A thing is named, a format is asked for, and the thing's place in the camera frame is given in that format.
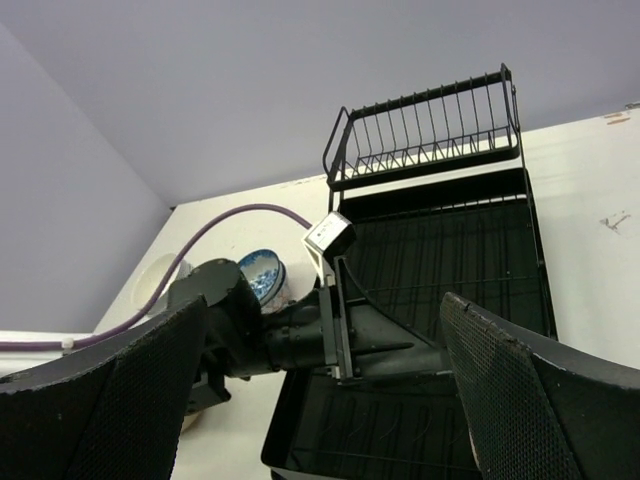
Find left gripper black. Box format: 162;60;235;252
262;256;452;385

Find black wire dish rack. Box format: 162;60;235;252
322;65;522;192

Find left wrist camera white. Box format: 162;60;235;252
302;211;356;287

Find red patterned blue bowl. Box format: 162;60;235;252
260;262;291;314

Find white bowl blue flowers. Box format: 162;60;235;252
239;249;285;306

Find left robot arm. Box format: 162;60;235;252
168;257;452;415

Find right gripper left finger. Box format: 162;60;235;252
1;299;206;479

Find beige bowl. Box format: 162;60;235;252
180;409;208;434

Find black drain tray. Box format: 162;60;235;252
261;167;557;479

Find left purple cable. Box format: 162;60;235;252
0;203;314;352

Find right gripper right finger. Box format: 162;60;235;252
440;292;639;479

